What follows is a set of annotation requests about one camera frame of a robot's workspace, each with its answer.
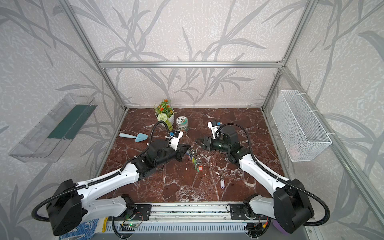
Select keyring with coloured key tags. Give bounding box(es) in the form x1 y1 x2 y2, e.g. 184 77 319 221
186 147 203 173

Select lilac key tag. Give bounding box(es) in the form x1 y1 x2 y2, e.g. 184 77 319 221
220 179 225 189

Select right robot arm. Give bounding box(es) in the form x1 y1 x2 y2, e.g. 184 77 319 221
196 121 331 234

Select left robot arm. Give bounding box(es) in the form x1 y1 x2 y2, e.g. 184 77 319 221
31 130 191 236

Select round printed tin can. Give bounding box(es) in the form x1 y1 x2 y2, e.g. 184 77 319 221
176 116 189 132

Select light blue garden trowel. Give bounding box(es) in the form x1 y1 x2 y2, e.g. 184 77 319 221
119 133 148 143

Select potted artificial flower plant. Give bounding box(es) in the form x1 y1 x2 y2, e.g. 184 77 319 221
154 99 175 131

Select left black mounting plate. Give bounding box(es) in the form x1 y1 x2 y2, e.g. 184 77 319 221
127 204 152 221

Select black mounting plate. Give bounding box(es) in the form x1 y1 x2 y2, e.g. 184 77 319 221
226 204 249 221
127 204 152 221

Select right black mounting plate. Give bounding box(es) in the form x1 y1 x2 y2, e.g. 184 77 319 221
226 204 249 221

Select blue dotted work glove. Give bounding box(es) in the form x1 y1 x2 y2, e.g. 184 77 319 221
59 219 99 240

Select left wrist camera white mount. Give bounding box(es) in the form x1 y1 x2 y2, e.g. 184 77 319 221
169 130 184 151

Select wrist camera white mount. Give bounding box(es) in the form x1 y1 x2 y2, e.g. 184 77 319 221
169 130 184 151
208 121 222 140

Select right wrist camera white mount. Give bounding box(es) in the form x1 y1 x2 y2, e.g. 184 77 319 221
208 121 222 140

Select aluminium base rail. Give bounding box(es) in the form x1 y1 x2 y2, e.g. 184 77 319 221
95 201 316 224

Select white wire mesh basket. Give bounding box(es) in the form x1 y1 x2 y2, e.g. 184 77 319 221
271 90 332 162

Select clear plastic wall shelf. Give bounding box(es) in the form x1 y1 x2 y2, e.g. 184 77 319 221
9 94 98 163

